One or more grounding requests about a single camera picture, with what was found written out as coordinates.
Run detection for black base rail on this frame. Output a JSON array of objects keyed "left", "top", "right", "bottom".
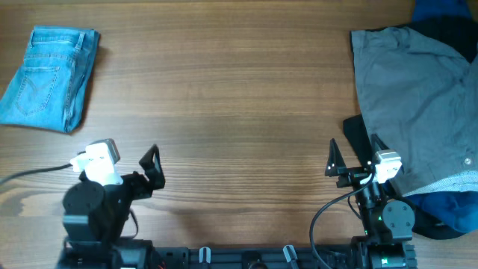
[{"left": 84, "top": 244, "right": 418, "bottom": 269}]

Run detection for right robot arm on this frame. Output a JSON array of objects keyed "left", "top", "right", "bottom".
[{"left": 317, "top": 139, "right": 418, "bottom": 269}]

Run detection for black garment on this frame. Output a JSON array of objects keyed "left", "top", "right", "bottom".
[{"left": 342, "top": 16, "right": 478, "bottom": 241}]

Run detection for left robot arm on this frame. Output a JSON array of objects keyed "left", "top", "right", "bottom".
[{"left": 57, "top": 140, "right": 167, "bottom": 269}]

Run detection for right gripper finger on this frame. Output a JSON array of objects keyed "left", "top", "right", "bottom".
[
  {"left": 325, "top": 138, "right": 347, "bottom": 176},
  {"left": 370, "top": 134, "right": 389, "bottom": 153}
]

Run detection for grey button shirt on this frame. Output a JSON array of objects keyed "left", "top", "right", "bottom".
[{"left": 351, "top": 27, "right": 477, "bottom": 196}]

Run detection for dark blue garment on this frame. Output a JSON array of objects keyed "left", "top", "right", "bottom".
[{"left": 406, "top": 0, "right": 477, "bottom": 238}]

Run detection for light blue denim jeans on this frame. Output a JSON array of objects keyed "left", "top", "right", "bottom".
[{"left": 1, "top": 26, "right": 100, "bottom": 133}]

